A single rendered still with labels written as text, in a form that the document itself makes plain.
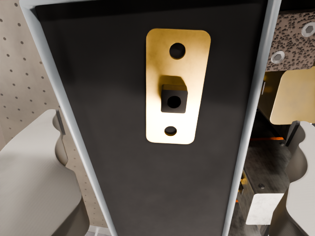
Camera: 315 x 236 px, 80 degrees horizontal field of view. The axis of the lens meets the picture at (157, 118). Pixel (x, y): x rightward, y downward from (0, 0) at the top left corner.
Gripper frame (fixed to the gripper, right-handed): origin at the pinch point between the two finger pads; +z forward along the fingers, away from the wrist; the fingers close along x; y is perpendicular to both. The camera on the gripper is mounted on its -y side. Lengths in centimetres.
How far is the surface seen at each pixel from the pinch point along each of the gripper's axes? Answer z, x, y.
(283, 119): 9.9, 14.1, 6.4
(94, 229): 108, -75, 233
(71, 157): 48, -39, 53
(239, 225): 17, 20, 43
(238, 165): 1.5, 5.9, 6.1
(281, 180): 9.1, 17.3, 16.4
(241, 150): 1.4, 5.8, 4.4
